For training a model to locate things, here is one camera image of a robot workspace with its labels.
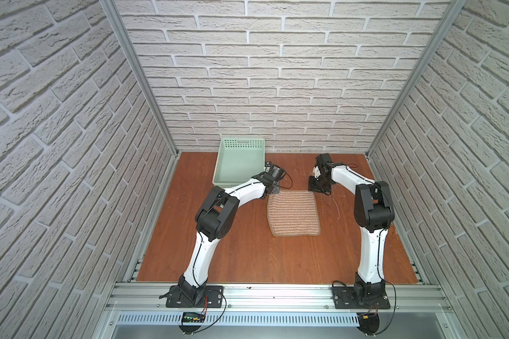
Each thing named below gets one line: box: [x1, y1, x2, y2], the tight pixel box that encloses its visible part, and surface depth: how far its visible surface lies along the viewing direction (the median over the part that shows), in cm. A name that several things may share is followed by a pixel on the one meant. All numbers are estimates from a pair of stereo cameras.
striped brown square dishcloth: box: [266, 189, 321, 238], surface depth 97 cm
